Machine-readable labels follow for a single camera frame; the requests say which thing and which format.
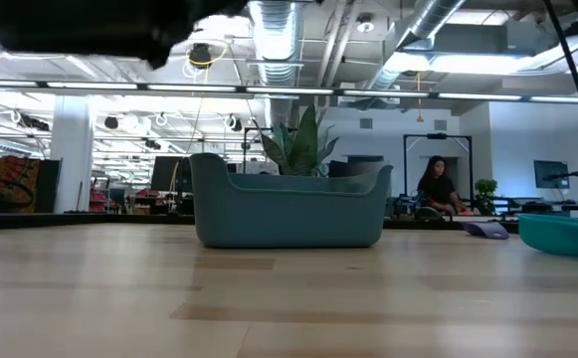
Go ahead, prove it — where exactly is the silver ventilation duct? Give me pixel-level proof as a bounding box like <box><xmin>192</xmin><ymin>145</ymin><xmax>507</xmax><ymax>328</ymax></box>
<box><xmin>247</xmin><ymin>0</ymin><xmax>305</xmax><ymax>128</ymax></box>

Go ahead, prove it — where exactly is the black aluminium table frame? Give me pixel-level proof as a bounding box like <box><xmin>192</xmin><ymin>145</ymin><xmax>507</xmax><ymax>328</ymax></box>
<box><xmin>0</xmin><ymin>212</ymin><xmax>578</xmax><ymax>244</ymax></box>

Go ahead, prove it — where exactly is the teal plastic basket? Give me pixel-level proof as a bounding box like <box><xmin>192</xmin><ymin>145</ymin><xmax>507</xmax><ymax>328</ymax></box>
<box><xmin>188</xmin><ymin>152</ymin><xmax>395</xmax><ymax>250</ymax></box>

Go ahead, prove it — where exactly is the black background frame stand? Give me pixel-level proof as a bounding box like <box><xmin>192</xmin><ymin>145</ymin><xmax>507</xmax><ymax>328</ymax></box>
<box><xmin>402</xmin><ymin>132</ymin><xmax>475</xmax><ymax>213</ymax></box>

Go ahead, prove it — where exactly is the small background potted plant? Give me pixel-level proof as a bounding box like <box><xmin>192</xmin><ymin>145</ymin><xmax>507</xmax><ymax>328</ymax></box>
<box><xmin>473</xmin><ymin>178</ymin><xmax>499</xmax><ymax>216</ymax></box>

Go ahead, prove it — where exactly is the black ceiling dome device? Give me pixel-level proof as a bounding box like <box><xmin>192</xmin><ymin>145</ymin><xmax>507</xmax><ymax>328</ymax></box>
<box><xmin>187</xmin><ymin>42</ymin><xmax>214</xmax><ymax>70</ymax></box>

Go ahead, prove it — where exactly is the green artificial plant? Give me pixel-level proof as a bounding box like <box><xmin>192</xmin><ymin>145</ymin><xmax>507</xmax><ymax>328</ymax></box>
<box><xmin>257</xmin><ymin>102</ymin><xmax>341</xmax><ymax>178</ymax></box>

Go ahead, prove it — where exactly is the black hanging arm cable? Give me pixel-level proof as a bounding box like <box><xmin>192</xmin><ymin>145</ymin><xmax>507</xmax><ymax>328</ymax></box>
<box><xmin>541</xmin><ymin>0</ymin><xmax>578</xmax><ymax>176</ymax></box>

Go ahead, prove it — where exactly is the wall mounted dark monitor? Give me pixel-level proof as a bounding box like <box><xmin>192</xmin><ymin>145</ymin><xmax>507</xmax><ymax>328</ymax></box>
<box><xmin>532</xmin><ymin>159</ymin><xmax>571</xmax><ymax>191</ymax></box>

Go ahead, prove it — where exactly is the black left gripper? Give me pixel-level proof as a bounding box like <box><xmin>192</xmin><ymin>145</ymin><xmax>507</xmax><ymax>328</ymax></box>
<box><xmin>0</xmin><ymin>0</ymin><xmax>250</xmax><ymax>71</ymax></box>

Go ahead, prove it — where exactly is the seated person behind table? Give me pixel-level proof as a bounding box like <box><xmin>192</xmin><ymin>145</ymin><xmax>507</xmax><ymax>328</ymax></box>
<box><xmin>416</xmin><ymin>155</ymin><xmax>470</xmax><ymax>217</ymax></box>

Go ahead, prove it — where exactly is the long overhead light bar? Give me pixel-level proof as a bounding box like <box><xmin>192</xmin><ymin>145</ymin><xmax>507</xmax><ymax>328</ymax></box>
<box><xmin>0</xmin><ymin>78</ymin><xmax>578</xmax><ymax>105</ymax></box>

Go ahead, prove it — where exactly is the cyan measuring cup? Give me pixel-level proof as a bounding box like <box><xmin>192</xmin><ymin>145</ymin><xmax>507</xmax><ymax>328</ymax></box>
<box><xmin>516</xmin><ymin>213</ymin><xmax>578</xmax><ymax>258</ymax></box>

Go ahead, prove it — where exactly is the white building column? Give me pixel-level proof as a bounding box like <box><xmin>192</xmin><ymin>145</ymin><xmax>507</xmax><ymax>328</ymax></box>
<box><xmin>49</xmin><ymin>94</ymin><xmax>96</xmax><ymax>215</ymax></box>

